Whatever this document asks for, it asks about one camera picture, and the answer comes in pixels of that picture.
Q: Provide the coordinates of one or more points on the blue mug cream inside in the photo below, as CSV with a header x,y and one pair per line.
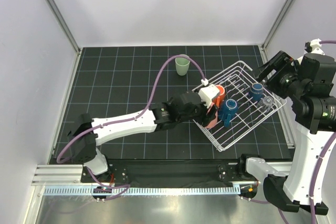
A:
x,y
227,111

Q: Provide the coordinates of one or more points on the dark blue cup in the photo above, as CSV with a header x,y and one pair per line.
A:
x,y
256,92

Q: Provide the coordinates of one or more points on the white wire dish rack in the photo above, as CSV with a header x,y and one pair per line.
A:
x,y
252,123

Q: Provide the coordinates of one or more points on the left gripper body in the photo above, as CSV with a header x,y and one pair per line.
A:
x,y
199,115

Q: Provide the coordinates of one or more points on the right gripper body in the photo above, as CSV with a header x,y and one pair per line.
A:
x,y
284,78

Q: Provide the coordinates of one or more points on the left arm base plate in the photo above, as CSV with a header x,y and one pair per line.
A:
x,y
115,174

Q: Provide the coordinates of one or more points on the slotted cable duct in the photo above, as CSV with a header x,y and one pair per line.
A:
x,y
95,190

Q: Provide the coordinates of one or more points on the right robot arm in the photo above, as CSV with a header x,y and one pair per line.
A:
x,y
307,82

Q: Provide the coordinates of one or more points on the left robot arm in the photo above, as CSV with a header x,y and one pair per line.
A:
x,y
88,133

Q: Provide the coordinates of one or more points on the clear faceted glass cup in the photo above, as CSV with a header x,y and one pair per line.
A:
x,y
265,104

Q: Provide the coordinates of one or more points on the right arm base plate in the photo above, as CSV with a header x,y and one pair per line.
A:
x,y
228,173

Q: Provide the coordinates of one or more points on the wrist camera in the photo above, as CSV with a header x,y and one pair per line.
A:
x,y
208,93
314,47

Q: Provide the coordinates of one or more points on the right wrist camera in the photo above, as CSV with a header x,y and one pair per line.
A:
x,y
314,47

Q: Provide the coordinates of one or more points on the aluminium rail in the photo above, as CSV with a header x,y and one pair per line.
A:
x,y
57,175

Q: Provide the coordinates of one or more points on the orange mug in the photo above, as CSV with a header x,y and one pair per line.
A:
x,y
220,98

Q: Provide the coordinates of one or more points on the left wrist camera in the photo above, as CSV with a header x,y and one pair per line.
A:
x,y
208,93

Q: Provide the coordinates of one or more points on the pink cup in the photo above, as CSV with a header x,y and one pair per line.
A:
x,y
213,122

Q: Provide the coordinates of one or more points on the pale green tumbler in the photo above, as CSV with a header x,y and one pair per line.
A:
x,y
182,64

